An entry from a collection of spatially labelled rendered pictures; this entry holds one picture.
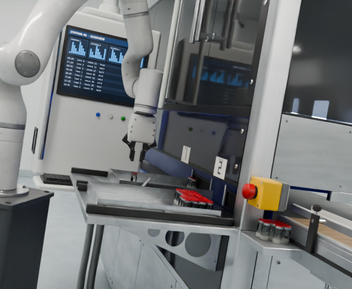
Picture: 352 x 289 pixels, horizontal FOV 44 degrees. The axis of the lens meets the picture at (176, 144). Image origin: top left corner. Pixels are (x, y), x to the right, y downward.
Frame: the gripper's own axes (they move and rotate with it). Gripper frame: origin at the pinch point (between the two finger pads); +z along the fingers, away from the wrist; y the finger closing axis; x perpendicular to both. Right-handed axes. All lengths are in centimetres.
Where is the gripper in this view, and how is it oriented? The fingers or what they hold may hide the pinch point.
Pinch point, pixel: (137, 156)
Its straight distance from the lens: 160.1
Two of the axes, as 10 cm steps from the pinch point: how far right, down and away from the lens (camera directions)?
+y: -9.4, -1.5, -3.0
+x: 2.9, 1.0, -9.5
